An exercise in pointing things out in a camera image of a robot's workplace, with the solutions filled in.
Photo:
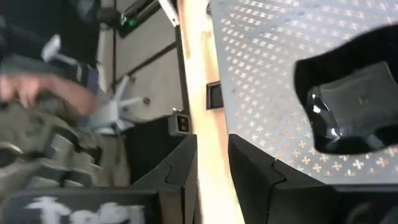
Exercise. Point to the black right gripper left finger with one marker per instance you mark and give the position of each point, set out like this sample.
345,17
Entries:
178,180

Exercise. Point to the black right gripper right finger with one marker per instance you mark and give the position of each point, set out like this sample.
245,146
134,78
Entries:
264,186

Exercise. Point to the black square mini plate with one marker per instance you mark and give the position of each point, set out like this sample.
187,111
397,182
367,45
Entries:
342,93
214,95

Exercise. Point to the grey office chair white base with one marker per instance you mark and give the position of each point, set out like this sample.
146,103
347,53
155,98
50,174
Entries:
115,107

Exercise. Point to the grey perforated metal shelf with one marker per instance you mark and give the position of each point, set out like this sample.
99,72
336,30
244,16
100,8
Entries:
264,77

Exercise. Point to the person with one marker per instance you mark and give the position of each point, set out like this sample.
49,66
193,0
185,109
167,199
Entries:
46,90

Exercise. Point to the grey table-level camera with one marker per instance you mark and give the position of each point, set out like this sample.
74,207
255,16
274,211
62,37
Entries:
179,124

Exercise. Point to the black aluminium table frame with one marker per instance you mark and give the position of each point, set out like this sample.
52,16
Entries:
184,77

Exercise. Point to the white bracket strip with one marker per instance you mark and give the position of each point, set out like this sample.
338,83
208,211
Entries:
169,12

